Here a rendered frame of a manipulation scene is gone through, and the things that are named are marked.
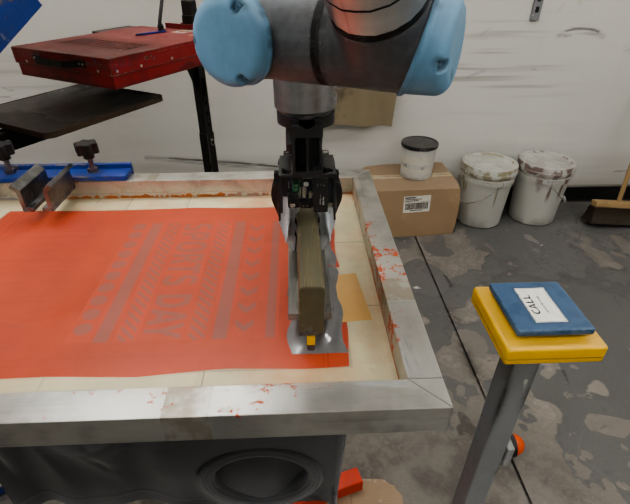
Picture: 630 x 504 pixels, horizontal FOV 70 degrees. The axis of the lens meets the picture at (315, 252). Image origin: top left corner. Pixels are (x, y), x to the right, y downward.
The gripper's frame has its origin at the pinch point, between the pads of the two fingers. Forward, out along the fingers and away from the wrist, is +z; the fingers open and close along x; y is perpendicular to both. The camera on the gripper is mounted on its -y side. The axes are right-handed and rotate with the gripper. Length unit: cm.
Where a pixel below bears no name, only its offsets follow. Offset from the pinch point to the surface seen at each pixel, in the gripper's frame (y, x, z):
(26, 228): -14, -50, 5
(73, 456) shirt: 21.9, -31.6, 18.9
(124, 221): -15.6, -33.1, 5.1
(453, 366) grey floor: -62, 58, 101
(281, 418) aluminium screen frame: 29.5, -3.4, 1.8
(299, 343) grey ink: 16.8, -1.5, 4.6
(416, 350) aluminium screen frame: 21.8, 11.6, 1.2
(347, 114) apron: -195, 28, 42
